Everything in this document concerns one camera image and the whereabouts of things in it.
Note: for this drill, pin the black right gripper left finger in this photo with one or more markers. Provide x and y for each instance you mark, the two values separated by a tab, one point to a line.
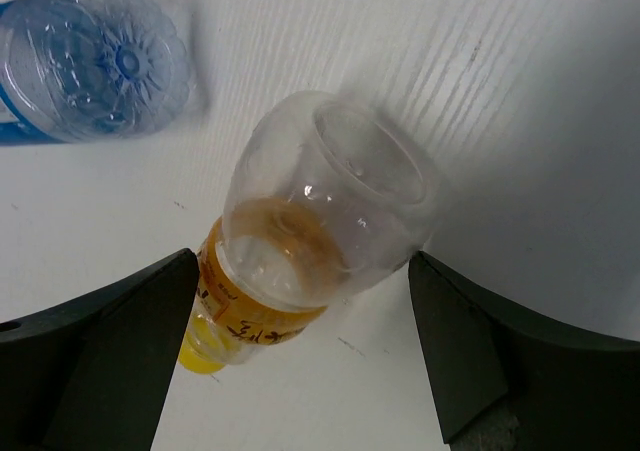
93	373

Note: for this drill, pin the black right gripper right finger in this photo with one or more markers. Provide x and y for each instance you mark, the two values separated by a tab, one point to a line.
504	377

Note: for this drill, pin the clear bottle yellow cap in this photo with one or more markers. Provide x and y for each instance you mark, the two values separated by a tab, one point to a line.
327	199

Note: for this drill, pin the blue label water bottle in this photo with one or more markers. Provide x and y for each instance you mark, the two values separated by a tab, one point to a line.
75	71

